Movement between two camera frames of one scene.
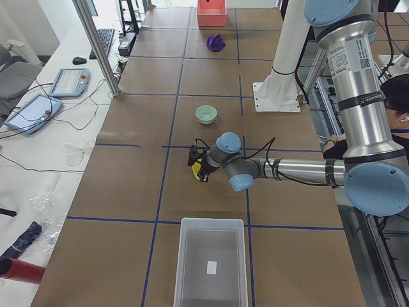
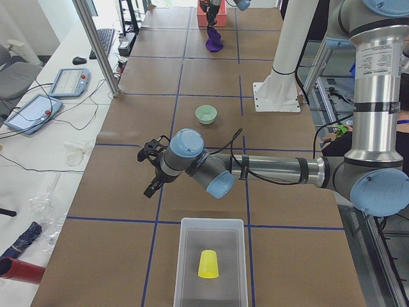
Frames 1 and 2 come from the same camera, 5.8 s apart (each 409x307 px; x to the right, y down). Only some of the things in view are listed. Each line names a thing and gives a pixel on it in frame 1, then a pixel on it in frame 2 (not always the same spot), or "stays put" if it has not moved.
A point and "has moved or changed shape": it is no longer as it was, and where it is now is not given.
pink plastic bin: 211,13 stays put
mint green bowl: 206,114 stays put
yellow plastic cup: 196,167 has moved or changed shape
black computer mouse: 78,60 stays put
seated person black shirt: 396,93 stays put
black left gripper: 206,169 -> 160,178
